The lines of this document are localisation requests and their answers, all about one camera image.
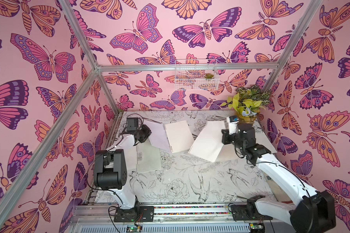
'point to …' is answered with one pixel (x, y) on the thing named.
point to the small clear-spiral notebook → (143, 158)
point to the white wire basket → (196, 74)
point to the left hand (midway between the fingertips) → (153, 129)
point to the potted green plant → (248, 103)
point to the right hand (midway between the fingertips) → (225, 128)
